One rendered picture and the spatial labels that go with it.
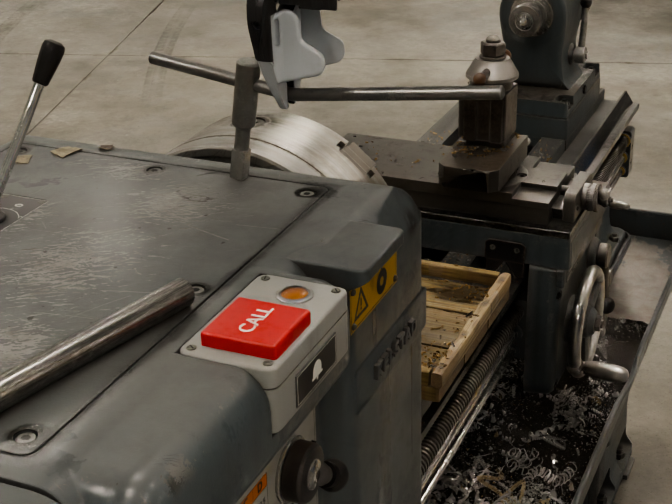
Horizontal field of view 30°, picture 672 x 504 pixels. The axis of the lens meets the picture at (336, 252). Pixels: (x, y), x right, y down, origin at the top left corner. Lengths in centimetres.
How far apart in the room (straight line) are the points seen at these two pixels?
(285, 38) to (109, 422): 41
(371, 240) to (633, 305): 152
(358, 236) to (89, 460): 36
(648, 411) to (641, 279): 66
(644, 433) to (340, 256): 217
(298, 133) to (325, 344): 47
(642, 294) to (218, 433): 182
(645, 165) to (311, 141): 344
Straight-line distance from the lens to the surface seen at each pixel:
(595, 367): 197
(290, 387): 89
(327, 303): 94
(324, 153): 134
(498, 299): 174
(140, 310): 91
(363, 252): 102
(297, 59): 108
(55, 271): 103
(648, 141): 497
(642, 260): 271
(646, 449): 307
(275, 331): 88
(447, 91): 106
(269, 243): 104
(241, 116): 114
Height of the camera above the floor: 169
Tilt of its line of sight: 25 degrees down
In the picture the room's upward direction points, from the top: 1 degrees counter-clockwise
